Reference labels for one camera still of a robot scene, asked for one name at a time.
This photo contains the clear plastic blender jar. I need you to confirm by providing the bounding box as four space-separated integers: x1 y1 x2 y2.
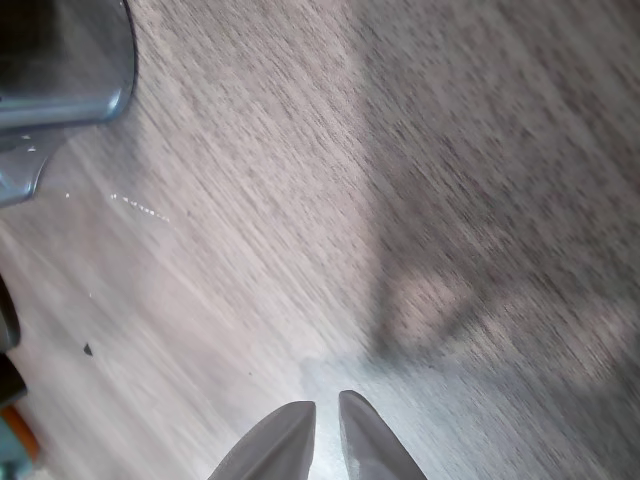
0 0 139 209

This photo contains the gripper left finger with grey tip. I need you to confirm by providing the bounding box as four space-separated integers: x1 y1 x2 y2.
207 399 317 480

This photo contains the gripper right finger with grey tip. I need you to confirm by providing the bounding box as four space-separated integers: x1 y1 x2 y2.
338 389 426 480

